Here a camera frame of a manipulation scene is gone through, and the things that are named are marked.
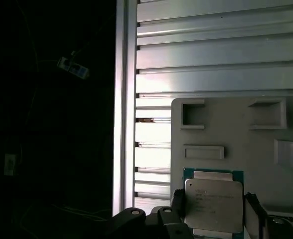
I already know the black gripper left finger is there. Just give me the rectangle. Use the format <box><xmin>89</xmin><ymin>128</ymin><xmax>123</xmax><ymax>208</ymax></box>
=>
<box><xmin>111</xmin><ymin>189</ymin><xmax>194</xmax><ymax>239</ymax></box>

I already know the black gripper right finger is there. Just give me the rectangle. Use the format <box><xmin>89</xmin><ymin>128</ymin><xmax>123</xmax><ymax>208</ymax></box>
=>
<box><xmin>244</xmin><ymin>191</ymin><xmax>293</xmax><ymax>239</ymax></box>

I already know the silver CPU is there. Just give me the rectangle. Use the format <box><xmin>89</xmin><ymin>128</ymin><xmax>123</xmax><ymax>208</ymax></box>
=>
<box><xmin>182</xmin><ymin>168</ymin><xmax>244</xmax><ymax>235</ymax></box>

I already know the grey parts rack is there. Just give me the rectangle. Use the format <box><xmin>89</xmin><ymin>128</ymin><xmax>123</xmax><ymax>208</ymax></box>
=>
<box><xmin>170</xmin><ymin>97</ymin><xmax>293</xmax><ymax>239</ymax></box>

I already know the white blue cable connector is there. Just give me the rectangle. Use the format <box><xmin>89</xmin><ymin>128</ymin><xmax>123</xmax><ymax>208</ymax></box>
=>
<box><xmin>58</xmin><ymin>56</ymin><xmax>90</xmax><ymax>80</ymax></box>

